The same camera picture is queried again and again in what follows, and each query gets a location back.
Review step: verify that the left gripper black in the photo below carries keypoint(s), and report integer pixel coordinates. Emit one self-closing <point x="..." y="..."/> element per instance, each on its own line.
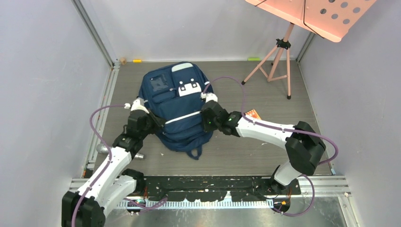
<point x="160" y="121"/>

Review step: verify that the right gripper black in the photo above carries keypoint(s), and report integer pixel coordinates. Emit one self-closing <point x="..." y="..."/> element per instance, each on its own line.
<point x="206" y="128"/>

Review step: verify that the navy blue backpack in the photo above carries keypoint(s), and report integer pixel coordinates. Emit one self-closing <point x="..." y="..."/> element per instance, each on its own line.
<point x="173" y="93"/>

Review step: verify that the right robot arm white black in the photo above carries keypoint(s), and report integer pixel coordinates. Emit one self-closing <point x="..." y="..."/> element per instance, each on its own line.
<point x="303" y="146"/>

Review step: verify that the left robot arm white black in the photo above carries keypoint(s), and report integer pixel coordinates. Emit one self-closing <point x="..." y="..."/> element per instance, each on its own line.
<point x="91" y="203"/>

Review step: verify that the small orange booklet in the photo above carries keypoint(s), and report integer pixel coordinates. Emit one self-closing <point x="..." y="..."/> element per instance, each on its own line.
<point x="253" y="114"/>

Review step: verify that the silver metal bottle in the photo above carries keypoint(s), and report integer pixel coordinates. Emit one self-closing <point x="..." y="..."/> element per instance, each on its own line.
<point x="101" y="149"/>

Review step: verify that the small wooden block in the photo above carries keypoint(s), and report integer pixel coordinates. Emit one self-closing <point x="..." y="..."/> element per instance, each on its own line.
<point x="123" y="61"/>

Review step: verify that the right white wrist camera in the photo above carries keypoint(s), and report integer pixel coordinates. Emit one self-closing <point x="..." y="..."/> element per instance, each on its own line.
<point x="208" y="97"/>

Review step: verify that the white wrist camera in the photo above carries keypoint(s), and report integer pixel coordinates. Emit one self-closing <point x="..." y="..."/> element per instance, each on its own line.
<point x="208" y="97"/>
<point x="137" y="104"/>

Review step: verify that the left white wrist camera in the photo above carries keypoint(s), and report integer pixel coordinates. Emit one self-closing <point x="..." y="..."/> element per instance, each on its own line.
<point x="137" y="104"/>

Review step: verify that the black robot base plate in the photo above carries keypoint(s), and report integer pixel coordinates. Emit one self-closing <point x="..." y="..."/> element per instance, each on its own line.
<point x="208" y="188"/>

